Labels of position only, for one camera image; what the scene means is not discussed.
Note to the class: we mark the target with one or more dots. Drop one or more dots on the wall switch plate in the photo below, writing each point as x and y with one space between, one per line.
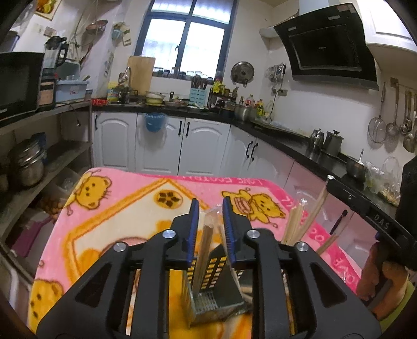
49 31

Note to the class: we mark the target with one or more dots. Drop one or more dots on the light blue knife block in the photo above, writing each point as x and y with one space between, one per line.
198 96

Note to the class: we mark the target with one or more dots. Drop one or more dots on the hanging mesh strainer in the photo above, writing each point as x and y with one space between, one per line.
377 130

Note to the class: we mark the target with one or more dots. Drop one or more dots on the hanging steel pot lid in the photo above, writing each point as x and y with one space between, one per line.
242 73

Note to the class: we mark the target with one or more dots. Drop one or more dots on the hanging slotted ladle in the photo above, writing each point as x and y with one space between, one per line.
392 128

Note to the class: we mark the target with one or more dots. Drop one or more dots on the wall power socket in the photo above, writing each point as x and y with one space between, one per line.
282 92

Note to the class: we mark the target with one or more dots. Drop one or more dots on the metal chopstick holder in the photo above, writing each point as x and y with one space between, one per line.
215 270

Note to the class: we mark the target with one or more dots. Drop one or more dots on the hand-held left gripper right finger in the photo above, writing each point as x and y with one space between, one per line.
229 234

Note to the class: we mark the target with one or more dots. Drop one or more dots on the group of condiment bottles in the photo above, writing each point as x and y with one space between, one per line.
257 106

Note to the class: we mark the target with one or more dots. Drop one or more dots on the clear plastic bag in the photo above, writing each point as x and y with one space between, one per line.
382 182

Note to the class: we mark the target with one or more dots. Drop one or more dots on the white upper wall cabinet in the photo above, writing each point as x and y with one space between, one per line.
391 26

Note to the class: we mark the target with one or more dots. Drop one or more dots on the hanging small kitchen tools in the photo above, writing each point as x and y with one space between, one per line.
277 71

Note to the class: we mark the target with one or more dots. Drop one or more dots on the white kitchen cabinets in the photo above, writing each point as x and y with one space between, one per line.
114 143

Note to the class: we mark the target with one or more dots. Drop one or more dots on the stainless steel stockpot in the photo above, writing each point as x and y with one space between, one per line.
245 112

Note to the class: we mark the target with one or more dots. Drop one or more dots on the pink printed blanket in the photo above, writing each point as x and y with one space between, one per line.
130 202

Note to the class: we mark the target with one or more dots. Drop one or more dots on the black blender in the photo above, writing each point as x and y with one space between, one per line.
53 55

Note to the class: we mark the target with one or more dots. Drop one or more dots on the blue framed window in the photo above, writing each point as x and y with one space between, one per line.
185 36

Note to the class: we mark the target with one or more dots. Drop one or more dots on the row of spice jars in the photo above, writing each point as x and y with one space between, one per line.
182 73

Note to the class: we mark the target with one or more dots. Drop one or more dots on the person's right hand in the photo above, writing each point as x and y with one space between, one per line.
395 280

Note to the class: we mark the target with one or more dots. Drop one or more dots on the black microwave oven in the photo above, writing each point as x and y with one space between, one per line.
19 84

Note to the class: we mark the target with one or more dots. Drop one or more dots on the metal kitchen shelf rack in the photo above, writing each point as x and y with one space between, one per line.
65 130

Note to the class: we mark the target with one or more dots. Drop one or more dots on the hanging metal colander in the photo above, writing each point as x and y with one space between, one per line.
97 26

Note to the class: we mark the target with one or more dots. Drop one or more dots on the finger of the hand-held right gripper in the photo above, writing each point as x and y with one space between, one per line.
361 208

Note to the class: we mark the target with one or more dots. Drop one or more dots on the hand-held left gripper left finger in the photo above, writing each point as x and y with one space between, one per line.
193 234

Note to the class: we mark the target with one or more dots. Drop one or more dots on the chrome faucet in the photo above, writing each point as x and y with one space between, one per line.
123 76

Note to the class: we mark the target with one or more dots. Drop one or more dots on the stacked steel pots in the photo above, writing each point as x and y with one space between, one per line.
27 163

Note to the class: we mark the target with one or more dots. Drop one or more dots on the black range hood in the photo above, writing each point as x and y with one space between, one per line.
329 49

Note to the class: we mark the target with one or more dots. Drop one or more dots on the light blue dish drainer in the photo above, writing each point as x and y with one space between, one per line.
71 89

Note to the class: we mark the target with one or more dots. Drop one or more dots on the wooden cutting board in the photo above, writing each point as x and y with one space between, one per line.
140 75

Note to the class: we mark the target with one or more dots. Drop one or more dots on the person's right forearm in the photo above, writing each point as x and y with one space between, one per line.
402 306

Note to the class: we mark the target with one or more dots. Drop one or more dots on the blue hanging plastic bag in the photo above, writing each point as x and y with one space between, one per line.
153 122

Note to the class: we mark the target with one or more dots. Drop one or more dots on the fruit wall poster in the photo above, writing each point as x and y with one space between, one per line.
45 6

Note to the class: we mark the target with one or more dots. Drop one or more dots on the small steel kettle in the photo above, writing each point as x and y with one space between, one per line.
316 138

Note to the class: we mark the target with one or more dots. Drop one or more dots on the small steel saucepan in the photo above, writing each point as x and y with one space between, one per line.
355 168

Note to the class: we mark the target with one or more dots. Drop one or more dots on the hanging steel ladle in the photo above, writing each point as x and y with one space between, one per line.
409 141

